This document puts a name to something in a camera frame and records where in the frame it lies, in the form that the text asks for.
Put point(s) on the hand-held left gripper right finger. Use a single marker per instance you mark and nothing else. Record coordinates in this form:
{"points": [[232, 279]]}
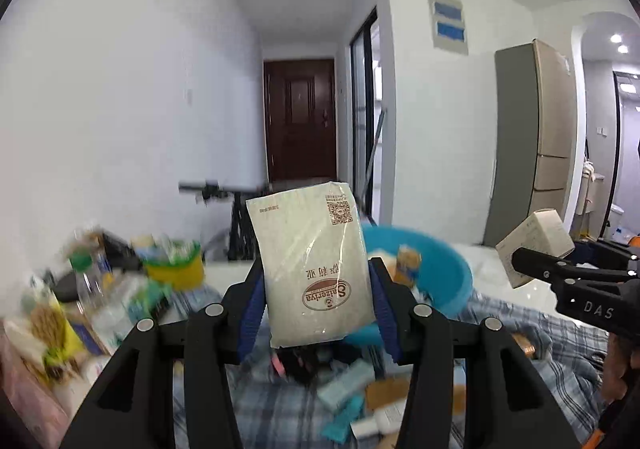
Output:
{"points": [[387, 324]]}

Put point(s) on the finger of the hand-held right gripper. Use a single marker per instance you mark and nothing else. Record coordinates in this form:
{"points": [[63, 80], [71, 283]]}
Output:
{"points": [[537, 263], [605, 249]]}

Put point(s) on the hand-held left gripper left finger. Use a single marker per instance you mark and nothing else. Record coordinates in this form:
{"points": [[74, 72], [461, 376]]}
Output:
{"points": [[252, 314]]}

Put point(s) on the beige cardboard box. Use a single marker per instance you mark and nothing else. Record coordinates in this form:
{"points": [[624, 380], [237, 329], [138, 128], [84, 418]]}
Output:
{"points": [[542, 234]]}

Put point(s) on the yellow blue packet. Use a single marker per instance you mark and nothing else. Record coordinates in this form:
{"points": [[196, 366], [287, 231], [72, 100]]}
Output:
{"points": [[407, 266]]}

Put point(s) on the blue plastic basin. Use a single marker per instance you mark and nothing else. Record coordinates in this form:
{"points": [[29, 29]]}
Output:
{"points": [[440, 274]]}

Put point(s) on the white tissue packet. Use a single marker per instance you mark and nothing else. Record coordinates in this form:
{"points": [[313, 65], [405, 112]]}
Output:
{"points": [[310, 254]]}

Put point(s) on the person's right hand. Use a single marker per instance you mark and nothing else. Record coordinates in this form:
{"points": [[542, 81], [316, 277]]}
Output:
{"points": [[622, 369]]}

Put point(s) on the blue plaid cloth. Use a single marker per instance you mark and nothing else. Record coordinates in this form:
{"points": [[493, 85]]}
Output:
{"points": [[560, 354]]}

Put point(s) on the brown cardboard piece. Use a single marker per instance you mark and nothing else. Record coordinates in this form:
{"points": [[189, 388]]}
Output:
{"points": [[387, 391]]}

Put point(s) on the teal flat box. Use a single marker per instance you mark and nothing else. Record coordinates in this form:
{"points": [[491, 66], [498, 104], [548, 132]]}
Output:
{"points": [[345, 381]]}

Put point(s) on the black bicycle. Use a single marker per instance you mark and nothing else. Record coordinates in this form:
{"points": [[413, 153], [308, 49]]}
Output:
{"points": [[240, 229]]}

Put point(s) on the yellow plastic container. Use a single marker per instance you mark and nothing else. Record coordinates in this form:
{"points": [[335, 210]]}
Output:
{"points": [[175, 271]]}

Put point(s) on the small white box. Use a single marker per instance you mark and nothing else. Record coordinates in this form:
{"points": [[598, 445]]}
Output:
{"points": [[385, 421]]}

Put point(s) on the teal plastic packet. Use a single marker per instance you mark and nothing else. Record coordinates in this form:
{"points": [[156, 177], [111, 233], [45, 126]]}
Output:
{"points": [[342, 424]]}

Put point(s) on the beige refrigerator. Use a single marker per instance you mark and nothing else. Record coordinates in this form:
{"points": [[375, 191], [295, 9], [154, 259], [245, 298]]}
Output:
{"points": [[530, 139]]}

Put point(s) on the clear bottle green cap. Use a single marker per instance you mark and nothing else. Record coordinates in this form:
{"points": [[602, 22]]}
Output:
{"points": [[92, 289]]}

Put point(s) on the grey metal pole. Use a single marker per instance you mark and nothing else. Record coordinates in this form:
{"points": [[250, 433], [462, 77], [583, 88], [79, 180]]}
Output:
{"points": [[375, 149]]}

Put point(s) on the dark brown door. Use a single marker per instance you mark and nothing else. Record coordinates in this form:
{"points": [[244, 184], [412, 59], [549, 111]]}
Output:
{"points": [[299, 119]]}

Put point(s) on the pile of assorted packets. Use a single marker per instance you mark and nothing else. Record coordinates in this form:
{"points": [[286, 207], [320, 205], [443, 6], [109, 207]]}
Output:
{"points": [[50, 329]]}

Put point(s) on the black framed glass door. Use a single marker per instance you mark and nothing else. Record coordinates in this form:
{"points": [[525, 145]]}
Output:
{"points": [[364, 119]]}

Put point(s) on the grey wall panel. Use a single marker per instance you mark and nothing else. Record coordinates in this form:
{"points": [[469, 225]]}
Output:
{"points": [[448, 24]]}

